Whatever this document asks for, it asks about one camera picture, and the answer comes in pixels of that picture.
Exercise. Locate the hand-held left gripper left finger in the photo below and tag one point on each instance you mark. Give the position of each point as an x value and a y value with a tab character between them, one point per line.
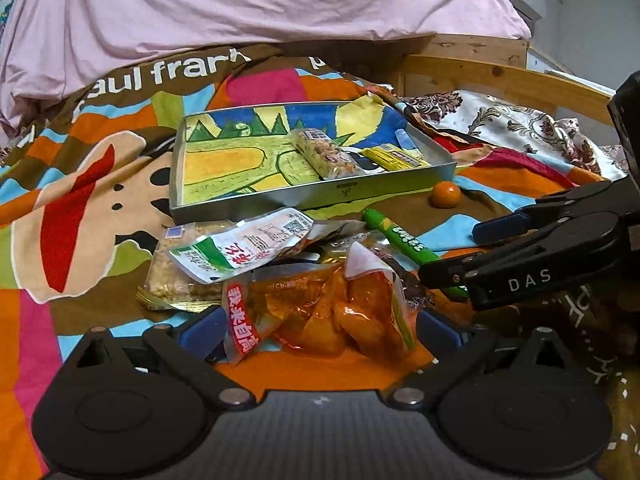
206	331

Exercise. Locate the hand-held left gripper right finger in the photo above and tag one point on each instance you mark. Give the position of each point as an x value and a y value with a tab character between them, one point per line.
440	331

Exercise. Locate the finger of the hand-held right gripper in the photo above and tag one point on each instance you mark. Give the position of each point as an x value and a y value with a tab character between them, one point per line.
500	228
540	260

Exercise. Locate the green tube snack packet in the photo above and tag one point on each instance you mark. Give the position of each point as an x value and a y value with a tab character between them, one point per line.
400	237

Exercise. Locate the orange translucent snack packet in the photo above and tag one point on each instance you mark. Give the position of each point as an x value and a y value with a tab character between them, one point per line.
320	315

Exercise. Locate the painted metal box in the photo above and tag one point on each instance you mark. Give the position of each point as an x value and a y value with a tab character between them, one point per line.
225	160

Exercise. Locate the dark brown snack packet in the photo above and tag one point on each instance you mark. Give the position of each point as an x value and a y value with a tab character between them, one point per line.
415	292

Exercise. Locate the beige cracker packet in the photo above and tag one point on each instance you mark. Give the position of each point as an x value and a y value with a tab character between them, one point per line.
165	285

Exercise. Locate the small orange fruit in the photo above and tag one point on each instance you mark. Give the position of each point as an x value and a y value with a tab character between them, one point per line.
445	195

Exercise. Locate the white green snack packet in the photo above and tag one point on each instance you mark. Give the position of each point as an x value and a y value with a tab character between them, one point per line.
235	250

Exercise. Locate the floral patterned cloth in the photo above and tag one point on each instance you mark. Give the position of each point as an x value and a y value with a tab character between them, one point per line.
520	120

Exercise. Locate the yellow snack packet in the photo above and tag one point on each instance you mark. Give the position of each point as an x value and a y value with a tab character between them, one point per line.
395	157

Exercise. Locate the brown patterned cloth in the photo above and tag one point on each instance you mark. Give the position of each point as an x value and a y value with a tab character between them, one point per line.
620	360

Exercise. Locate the clear brown snack packet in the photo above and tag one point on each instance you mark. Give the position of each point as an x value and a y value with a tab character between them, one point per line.
340	232

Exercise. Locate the white air conditioner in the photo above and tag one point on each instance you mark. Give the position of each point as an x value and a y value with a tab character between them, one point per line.
525	5

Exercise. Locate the wooden board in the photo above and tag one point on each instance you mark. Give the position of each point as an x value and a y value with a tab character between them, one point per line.
475	50

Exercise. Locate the rice cracker bar packet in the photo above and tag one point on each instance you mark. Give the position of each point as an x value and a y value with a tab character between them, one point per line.
325	155

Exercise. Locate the colourful printed blanket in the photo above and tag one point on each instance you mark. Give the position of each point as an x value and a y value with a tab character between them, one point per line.
100	170

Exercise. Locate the pink bed sheet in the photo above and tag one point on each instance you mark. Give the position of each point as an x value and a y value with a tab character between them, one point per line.
250	0

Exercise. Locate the teal patterned cloth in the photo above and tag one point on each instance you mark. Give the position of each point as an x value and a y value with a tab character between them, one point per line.
6	12

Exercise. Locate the wooden bed frame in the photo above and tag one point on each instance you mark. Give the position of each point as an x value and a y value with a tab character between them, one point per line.
500	80

